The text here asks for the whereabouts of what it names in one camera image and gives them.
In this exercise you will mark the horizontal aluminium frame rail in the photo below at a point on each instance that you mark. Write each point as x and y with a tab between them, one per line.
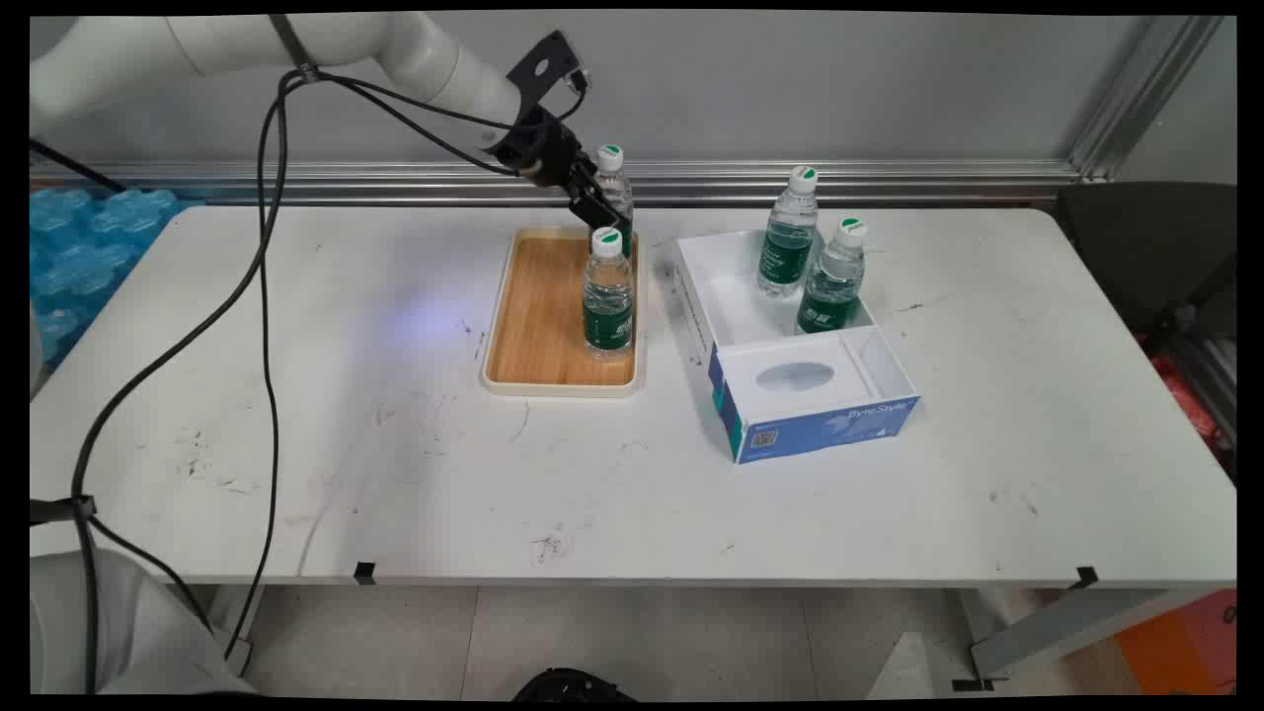
889	176

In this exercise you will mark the blue wrapped water bottle pack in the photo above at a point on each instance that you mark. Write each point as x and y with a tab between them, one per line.
89	247

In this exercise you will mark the black table edge clip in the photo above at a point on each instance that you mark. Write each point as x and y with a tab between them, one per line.
1086	575
364	572

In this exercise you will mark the white table leg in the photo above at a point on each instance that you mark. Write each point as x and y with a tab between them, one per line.
237	622

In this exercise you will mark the black round floor object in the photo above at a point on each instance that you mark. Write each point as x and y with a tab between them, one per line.
568	685

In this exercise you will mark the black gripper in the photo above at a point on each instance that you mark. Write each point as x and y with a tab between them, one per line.
538	148

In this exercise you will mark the red packaging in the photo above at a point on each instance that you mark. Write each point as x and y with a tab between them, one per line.
1180	395

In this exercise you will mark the slanted aluminium frame post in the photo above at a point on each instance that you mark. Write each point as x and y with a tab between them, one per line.
1145	94

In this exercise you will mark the grey aluminium profile rack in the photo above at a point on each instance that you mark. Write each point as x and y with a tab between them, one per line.
1207	380

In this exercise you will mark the white and blue cardboard box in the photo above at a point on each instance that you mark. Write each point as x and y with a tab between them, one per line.
790	380

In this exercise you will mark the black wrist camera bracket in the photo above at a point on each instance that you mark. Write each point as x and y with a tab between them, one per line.
541	65

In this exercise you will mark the grey metal table leg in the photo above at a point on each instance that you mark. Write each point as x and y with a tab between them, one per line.
1066	622

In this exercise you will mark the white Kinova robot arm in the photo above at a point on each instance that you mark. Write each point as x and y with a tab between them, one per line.
395	44

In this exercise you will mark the bamboo tray with cream rim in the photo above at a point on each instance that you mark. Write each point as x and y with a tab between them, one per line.
538	316

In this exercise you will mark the black chair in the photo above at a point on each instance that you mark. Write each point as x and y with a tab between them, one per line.
1145	247

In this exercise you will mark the orange box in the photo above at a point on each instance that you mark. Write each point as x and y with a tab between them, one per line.
1180	642

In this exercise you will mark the green label water bottle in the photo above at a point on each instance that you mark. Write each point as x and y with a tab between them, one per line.
606	296
831	291
616	188
787	242

